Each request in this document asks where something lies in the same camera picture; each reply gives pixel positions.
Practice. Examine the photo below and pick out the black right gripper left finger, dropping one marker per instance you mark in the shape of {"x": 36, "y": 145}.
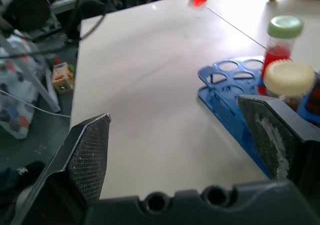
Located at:
{"x": 85, "y": 155}

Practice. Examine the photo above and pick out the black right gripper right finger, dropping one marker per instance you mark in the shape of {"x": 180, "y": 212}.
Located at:
{"x": 277, "y": 140}

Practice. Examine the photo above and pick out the cream capped test tube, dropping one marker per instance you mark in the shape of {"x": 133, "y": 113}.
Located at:
{"x": 289, "y": 78}

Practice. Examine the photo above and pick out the blue test tube rack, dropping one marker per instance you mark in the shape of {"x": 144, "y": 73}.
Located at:
{"x": 225, "y": 102}

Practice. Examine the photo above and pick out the green capped red test tube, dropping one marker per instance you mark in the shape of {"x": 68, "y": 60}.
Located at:
{"x": 279, "y": 43}

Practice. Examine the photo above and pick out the colourful wooden toy cube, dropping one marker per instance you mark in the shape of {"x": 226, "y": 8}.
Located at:
{"x": 62, "y": 78}

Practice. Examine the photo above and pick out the hexagon patterned fabric bag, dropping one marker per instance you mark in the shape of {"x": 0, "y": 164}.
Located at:
{"x": 15, "y": 95}

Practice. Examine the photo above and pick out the black round motor housing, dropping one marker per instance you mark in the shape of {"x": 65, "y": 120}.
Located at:
{"x": 26, "y": 8}

